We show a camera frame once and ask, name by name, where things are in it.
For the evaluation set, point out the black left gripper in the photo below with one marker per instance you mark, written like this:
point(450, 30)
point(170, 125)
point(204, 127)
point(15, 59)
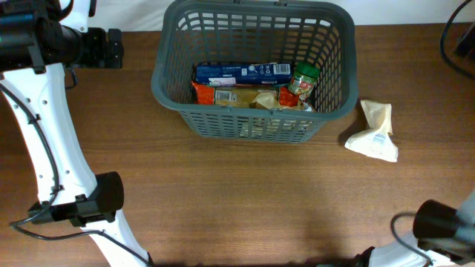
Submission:
point(101, 57)

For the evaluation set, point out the grey plastic basket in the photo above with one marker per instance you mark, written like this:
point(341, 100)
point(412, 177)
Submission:
point(258, 37)

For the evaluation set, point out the orange pasta packet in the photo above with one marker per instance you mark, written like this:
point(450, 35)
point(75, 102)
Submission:
point(230, 95)

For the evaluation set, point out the blue foil box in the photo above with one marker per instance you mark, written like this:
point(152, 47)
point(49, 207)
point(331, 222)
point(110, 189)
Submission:
point(243, 74)

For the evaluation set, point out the brown white rice bag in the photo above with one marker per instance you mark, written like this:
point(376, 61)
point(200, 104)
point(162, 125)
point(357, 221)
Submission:
point(278, 130)

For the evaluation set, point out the green lid jar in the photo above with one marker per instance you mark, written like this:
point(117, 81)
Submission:
point(304, 79)

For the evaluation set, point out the cream paper bag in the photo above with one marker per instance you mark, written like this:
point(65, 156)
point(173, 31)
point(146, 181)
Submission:
point(375, 142)

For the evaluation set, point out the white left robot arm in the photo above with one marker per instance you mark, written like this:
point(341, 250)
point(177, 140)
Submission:
point(42, 42)

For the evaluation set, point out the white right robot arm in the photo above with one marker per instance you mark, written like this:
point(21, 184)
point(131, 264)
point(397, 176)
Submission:
point(435, 235)

